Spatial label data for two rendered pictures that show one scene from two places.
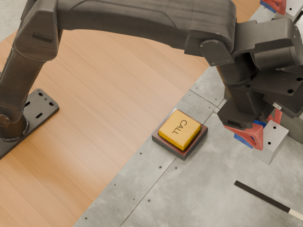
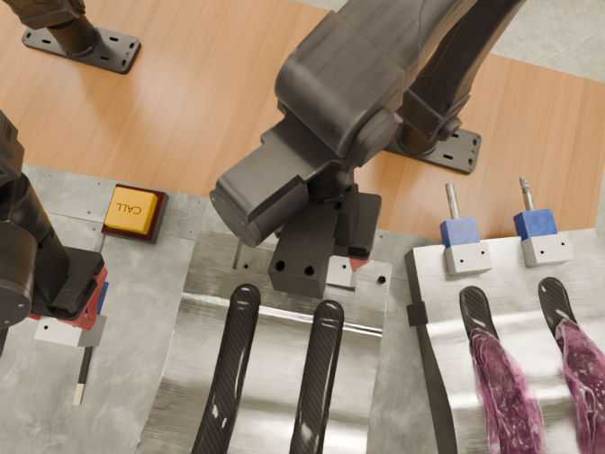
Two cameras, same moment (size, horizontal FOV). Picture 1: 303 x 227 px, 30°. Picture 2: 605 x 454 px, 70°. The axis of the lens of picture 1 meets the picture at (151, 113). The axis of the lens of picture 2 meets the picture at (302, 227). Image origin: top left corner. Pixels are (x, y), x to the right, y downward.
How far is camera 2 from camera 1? 81 cm
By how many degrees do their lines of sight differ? 26
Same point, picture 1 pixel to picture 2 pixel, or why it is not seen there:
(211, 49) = not seen: outside the picture
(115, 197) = (35, 183)
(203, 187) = not seen: hidden behind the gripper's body
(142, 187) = (57, 204)
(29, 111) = (105, 46)
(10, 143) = (58, 49)
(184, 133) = (121, 217)
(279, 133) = (67, 335)
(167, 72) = (223, 163)
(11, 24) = not seen: hidden behind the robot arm
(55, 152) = (69, 98)
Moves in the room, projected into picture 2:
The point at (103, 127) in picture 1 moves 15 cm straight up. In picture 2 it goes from (119, 129) to (72, 75)
